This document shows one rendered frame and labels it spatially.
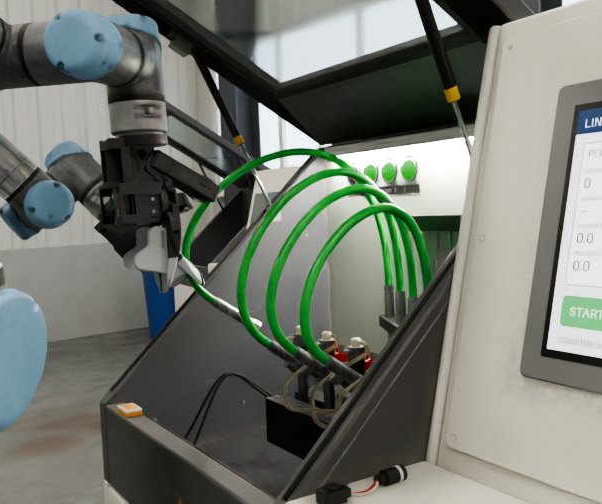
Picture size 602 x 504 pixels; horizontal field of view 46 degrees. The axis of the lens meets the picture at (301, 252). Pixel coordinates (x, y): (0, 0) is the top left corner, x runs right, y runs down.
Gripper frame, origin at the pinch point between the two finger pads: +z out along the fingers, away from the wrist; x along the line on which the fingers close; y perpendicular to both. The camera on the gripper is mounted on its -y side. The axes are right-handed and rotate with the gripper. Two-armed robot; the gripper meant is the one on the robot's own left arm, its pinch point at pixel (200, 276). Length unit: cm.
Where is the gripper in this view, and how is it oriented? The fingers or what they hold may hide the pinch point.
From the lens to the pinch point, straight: 128.4
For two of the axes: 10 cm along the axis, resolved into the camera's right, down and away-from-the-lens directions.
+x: -0.4, -1.6, -9.9
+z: 7.1, 6.9, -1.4
